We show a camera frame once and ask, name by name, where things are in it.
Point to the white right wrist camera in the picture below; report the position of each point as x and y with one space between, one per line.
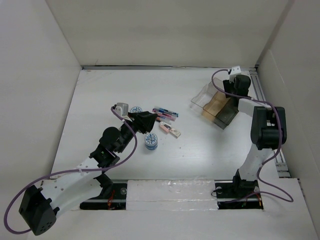
233 72

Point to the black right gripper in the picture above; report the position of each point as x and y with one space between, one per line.
228 85

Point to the blue round putty tub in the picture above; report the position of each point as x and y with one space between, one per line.
151 141
136 109

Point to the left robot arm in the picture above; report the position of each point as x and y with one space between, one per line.
41 206

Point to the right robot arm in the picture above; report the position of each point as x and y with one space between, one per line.
268 132

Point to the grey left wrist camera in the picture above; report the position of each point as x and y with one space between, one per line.
122 109

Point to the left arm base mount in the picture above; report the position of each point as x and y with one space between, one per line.
115 200

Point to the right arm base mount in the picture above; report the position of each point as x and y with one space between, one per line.
237 197

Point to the clear three-compartment desk organizer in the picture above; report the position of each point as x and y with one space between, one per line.
214 106

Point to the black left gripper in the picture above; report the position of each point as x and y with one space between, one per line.
142 121

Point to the blue grip gel pen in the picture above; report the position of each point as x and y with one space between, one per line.
162 112

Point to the clear blue ink pen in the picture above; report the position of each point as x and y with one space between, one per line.
166 110

